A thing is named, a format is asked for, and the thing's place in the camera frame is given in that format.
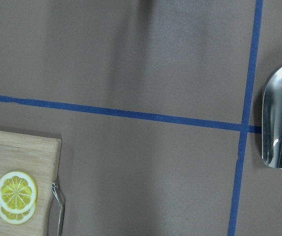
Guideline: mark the bamboo cutting board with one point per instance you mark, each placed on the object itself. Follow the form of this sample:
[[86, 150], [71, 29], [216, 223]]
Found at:
[[39, 158]]

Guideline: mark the metal scoop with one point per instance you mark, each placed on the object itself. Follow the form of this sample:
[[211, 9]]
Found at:
[[272, 121]]

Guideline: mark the lemon slice lower front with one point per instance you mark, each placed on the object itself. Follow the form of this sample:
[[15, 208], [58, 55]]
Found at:
[[18, 192]]

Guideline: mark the lemon slice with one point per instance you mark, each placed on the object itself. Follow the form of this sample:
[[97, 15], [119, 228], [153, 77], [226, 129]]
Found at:
[[18, 192], [17, 218]]

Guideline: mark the lemon slice lower back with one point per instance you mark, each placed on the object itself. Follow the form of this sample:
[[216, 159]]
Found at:
[[17, 218]]

